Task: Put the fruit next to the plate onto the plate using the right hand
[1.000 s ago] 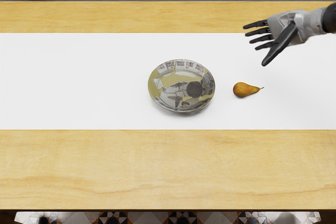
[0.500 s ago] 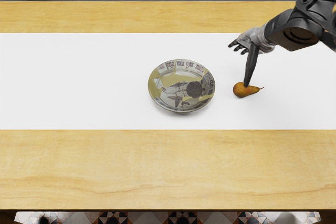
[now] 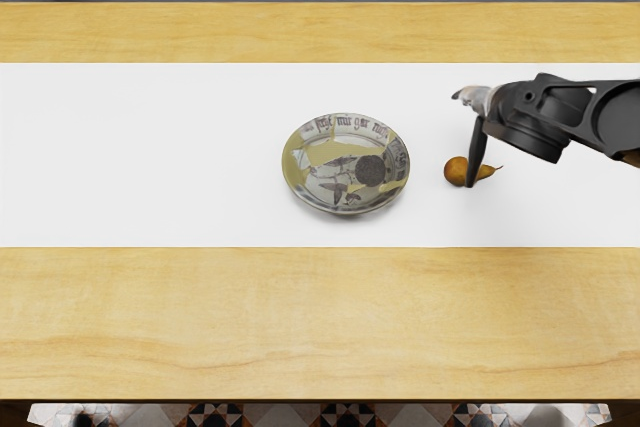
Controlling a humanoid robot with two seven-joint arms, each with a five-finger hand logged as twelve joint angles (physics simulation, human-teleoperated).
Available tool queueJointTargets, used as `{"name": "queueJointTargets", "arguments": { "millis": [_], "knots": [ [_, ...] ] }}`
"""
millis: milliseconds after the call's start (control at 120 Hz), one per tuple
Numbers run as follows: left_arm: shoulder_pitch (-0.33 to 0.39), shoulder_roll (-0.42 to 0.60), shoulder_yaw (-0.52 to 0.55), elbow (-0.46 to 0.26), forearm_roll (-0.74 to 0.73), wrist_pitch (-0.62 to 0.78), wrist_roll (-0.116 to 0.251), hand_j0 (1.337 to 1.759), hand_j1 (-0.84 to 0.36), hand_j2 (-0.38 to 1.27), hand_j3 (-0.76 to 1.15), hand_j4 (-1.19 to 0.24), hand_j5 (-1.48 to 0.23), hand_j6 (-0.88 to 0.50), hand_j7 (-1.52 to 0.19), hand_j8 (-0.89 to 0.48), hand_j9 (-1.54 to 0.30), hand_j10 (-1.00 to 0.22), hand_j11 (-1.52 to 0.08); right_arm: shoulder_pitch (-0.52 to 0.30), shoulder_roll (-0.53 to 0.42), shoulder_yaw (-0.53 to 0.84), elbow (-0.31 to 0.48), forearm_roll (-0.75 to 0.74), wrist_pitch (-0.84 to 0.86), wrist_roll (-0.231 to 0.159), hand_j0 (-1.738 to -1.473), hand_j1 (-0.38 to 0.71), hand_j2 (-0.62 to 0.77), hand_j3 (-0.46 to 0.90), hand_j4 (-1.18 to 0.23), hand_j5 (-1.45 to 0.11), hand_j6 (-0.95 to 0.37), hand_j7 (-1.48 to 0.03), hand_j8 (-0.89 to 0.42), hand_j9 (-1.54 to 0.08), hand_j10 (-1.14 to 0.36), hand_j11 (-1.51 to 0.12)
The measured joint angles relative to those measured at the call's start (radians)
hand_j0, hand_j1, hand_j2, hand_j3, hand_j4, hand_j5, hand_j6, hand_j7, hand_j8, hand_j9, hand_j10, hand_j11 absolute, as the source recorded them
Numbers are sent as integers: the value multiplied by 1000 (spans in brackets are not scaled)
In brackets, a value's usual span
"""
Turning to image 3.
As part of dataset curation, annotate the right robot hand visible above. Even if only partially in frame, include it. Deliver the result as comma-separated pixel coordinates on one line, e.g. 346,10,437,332
451,84,497,189

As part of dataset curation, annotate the patterned grey plate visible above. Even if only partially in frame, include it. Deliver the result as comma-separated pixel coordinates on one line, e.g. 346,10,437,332
281,113,414,216

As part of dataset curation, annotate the brown pear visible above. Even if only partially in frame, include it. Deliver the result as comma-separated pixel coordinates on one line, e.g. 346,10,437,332
443,156,504,187

